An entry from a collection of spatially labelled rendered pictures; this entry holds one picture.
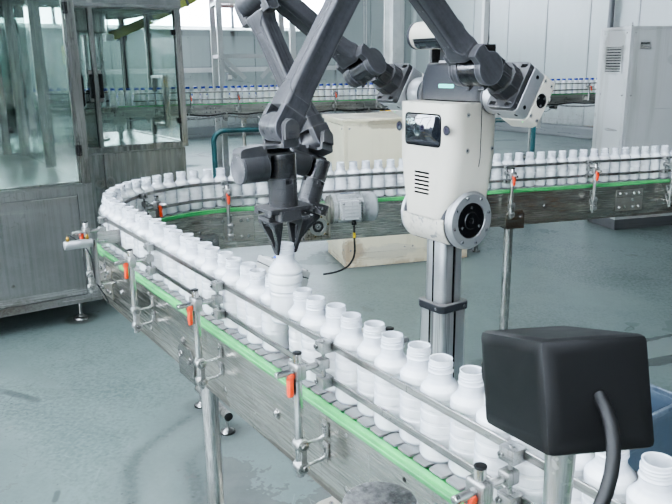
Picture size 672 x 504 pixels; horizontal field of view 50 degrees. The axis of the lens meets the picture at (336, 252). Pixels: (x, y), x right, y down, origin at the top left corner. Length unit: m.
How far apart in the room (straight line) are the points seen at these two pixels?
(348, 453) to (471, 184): 0.90
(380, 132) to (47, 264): 2.61
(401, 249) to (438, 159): 4.03
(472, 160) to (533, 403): 1.63
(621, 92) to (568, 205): 3.67
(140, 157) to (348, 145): 2.11
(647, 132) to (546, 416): 7.21
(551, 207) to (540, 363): 3.42
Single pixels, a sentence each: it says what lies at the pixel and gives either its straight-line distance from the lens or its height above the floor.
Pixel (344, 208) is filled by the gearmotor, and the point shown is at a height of 1.00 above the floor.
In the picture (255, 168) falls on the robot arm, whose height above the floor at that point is 1.41.
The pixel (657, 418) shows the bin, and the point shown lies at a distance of 1.54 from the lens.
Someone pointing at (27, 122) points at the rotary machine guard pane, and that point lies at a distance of 4.65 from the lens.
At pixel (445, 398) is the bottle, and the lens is 1.12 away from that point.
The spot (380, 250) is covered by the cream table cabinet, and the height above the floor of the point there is 0.12.
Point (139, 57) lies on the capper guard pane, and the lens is 6.82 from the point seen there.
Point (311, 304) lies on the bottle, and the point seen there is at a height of 1.16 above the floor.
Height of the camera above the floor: 1.60
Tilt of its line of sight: 15 degrees down
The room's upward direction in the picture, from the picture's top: 1 degrees counter-clockwise
